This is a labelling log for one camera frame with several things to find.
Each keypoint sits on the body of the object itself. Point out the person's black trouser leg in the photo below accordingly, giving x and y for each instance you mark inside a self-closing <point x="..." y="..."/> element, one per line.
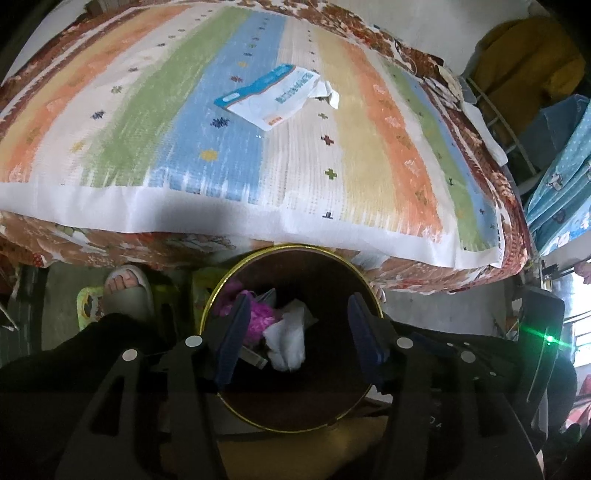
<point x="46" y="369"/>

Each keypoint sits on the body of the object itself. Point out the metal rack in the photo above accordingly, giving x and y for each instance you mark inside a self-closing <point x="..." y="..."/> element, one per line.
<point x="517" y="138"/>

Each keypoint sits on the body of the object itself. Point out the white folded cloth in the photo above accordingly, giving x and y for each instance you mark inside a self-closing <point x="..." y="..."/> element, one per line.
<point x="485" y="134"/>

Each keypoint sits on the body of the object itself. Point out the white crumpled tissue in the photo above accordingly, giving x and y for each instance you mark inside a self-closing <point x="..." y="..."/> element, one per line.
<point x="286" y="341"/>

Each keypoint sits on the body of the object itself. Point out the pink mesh bath pouf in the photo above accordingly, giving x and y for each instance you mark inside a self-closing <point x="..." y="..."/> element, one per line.
<point x="261" y="318"/>

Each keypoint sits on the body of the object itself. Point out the colourful floor mat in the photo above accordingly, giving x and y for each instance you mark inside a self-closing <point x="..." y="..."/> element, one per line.
<point x="90" y="309"/>

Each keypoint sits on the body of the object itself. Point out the striped colourful bed sheet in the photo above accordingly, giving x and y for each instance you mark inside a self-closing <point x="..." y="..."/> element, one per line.
<point x="184" y="138"/>

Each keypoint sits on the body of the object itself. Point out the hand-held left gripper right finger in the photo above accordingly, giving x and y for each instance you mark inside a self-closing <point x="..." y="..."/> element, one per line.
<point x="364" y="338"/>

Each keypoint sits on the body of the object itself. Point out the small torn white paper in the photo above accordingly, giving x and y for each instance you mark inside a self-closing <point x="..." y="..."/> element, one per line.
<point x="328" y="94"/>

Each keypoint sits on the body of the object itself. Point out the person's left foot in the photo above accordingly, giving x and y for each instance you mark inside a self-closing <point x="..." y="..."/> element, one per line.
<point x="121" y="280"/>

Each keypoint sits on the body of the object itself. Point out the dark bin with gold rim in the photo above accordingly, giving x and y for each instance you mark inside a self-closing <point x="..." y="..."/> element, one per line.
<point x="300" y="397"/>

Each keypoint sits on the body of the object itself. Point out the yellow garment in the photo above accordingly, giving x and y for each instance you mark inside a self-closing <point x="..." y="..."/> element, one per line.
<point x="531" y="64"/>

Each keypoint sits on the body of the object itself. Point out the foot in grey slipper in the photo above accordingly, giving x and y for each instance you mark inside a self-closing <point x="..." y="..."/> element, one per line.
<point x="134" y="304"/>

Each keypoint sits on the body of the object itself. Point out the blue printed cloth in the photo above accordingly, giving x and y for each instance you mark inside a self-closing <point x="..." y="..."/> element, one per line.
<point x="563" y="184"/>

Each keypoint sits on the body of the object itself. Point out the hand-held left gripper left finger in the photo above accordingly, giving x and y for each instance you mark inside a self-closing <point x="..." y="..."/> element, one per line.
<point x="231" y="342"/>

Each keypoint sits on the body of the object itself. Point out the white packet with blue print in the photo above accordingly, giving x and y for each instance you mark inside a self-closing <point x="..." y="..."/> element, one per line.
<point x="268" y="97"/>

